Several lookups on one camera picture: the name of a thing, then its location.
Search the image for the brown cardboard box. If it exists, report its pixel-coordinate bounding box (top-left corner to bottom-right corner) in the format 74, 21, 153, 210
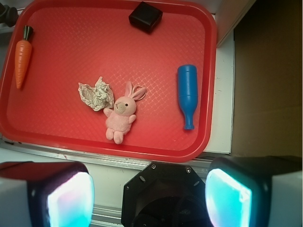
231, 0, 303, 157

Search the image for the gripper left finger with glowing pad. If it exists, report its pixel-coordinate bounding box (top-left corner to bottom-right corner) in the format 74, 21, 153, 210
0, 161, 94, 227

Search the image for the orange toy carrot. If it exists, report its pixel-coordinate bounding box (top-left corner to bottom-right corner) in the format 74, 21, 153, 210
15, 25, 34, 89

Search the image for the black square box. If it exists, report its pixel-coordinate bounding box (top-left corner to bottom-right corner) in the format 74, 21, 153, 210
128, 1, 163, 33

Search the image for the pink plush bunny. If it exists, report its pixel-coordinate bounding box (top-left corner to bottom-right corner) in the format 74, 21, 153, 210
103, 81, 147, 144

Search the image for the crumpled white paper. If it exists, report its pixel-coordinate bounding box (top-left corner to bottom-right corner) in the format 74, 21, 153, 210
78, 76, 115, 112

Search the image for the black clamp knob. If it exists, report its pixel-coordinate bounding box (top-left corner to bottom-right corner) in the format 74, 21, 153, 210
0, 3, 18, 27

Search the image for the blue plastic bottle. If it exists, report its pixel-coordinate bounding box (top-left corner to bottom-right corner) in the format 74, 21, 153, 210
177, 64, 198, 130

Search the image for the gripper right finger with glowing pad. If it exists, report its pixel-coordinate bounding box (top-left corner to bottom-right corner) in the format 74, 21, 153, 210
205, 156, 303, 227

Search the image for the red plastic tray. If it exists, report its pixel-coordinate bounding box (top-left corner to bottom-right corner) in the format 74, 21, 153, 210
0, 0, 217, 162

